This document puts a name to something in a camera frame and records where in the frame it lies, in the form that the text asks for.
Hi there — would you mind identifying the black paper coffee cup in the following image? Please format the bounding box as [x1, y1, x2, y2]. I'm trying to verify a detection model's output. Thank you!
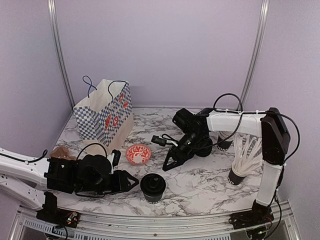
[140, 173, 167, 204]

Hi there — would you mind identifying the stack of black lids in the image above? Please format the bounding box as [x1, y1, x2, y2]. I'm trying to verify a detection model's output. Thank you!
[194, 137, 213, 158]

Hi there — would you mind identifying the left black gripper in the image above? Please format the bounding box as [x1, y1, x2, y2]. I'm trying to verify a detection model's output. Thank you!
[76, 170, 140, 196]

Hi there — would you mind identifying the bundle of white wrapped straws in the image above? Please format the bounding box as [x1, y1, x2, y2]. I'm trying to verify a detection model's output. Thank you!
[231, 133, 263, 177]

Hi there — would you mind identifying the brown cardboard cup carrier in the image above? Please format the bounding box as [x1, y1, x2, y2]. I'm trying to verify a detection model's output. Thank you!
[50, 146, 76, 161]

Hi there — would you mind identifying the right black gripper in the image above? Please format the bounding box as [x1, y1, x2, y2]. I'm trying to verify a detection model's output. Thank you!
[162, 130, 206, 172]

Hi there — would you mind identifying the aluminium front frame rail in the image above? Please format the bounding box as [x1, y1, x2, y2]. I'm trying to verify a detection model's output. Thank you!
[8, 201, 301, 240]

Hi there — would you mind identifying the black plastic cup lid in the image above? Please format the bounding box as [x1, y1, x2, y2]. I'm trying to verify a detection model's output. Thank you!
[140, 173, 166, 197]

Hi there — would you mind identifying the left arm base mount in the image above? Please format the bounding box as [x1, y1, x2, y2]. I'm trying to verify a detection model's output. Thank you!
[36, 191, 80, 228]

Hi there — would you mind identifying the stack of black paper cups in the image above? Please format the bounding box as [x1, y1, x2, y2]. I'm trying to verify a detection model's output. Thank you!
[217, 131, 233, 152]

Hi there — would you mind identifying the black cup holding straws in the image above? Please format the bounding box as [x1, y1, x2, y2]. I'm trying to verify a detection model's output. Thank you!
[227, 166, 247, 186]

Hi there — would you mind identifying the blue checkered paper bag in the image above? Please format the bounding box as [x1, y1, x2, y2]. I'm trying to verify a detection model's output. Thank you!
[73, 75, 134, 154]

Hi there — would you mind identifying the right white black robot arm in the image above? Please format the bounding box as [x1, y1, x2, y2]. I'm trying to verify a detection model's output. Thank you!
[162, 106, 291, 224]

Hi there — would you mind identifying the red floral ceramic bowl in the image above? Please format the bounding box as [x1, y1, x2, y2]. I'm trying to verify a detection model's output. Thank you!
[125, 144, 152, 166]

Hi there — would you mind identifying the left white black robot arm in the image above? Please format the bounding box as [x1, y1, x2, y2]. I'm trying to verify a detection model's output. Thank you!
[0, 149, 139, 211]

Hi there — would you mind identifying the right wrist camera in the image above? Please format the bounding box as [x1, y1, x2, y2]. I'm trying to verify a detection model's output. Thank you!
[151, 133, 178, 147]

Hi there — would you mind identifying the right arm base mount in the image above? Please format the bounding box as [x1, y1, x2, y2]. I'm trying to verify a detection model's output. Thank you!
[228, 200, 275, 230]

